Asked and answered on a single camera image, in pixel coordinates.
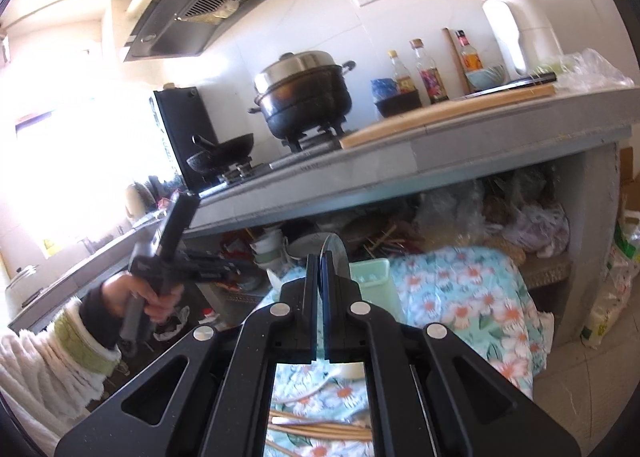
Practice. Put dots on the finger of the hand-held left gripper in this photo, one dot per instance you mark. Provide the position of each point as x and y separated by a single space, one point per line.
225 274
210 258

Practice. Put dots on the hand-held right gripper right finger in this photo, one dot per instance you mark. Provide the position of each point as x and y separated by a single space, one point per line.
332 307

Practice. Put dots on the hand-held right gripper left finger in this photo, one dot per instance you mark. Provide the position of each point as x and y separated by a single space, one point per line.
312 297

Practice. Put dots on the white spoon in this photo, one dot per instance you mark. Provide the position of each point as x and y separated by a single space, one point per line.
336 252

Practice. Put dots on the green star-holed utensil holder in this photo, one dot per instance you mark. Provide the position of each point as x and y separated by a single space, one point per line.
375 277

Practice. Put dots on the person's left forearm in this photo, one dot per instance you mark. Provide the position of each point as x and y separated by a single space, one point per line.
50 367

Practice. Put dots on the person's left hand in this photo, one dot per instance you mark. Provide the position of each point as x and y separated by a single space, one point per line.
117 297

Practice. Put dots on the red packet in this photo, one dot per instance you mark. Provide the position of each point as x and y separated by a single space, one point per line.
235 246

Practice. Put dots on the stack of white bowls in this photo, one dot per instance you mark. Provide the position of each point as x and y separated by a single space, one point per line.
267 247

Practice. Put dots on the bundle of wooden sticks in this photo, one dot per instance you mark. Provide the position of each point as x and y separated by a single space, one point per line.
382 243

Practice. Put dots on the black wok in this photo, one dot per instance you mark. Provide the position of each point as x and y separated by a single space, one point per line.
225 154

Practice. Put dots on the black panel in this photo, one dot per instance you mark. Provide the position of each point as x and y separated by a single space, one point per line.
180 127

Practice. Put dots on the floral blanket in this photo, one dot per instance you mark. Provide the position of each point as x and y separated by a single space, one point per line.
450 297

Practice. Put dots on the gas stove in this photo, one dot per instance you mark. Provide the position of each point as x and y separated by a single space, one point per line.
300 154

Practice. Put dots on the crumpled clear plastic bag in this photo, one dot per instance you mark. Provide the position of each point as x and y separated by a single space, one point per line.
447 207

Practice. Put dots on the metal pot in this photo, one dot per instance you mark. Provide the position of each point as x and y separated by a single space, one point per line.
22 287

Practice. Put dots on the wooden cutting board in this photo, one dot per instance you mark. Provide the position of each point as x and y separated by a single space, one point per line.
425 119

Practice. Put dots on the pink white plastic bag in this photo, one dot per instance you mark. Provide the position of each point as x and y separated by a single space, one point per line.
537 229

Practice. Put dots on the glass bottle red label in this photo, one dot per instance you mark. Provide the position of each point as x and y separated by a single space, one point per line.
432 79

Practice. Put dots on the light blue bowl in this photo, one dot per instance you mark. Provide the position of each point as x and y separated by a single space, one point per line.
487 77

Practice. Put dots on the white sack green print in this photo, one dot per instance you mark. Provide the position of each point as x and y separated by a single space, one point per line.
615 287

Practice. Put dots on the black cleaver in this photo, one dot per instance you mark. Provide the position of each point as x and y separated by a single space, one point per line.
525 79

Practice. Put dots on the cardboard box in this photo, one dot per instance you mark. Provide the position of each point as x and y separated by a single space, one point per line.
629 182

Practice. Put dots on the white jug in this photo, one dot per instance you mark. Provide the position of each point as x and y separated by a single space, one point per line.
525 32

